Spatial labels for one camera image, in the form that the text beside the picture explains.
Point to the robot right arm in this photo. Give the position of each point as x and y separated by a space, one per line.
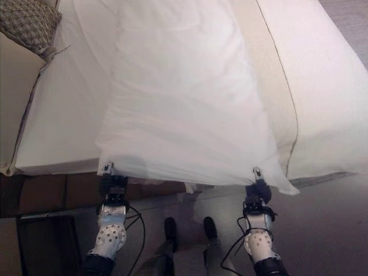
260 238

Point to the brown lattice patterned cushion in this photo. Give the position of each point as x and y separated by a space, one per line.
27 23

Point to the cream pillow with grey piping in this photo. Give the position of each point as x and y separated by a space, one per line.
17 95

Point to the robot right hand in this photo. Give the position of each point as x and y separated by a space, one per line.
258 189

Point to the robot leg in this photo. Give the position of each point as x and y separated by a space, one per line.
215 258
164 258

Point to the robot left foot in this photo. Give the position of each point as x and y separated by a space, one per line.
170 230

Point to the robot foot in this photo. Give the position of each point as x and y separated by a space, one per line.
210 227
170 230

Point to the cream bed cover with piping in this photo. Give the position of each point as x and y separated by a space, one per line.
322 86

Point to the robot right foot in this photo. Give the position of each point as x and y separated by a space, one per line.
210 227

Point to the robot left leg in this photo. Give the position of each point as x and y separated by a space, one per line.
164 258

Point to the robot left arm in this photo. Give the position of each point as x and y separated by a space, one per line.
110 230

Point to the dark bedside cabinet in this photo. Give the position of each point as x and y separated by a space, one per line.
49 247

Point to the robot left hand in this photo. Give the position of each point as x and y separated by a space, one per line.
112 181

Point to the white duvet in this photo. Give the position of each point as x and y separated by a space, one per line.
184 100

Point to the brown wooden bed base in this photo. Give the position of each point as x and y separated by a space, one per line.
57 192

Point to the bed mattress with white sheet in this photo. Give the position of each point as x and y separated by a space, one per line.
72 115

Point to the robot right leg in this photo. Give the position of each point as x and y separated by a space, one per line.
215 258

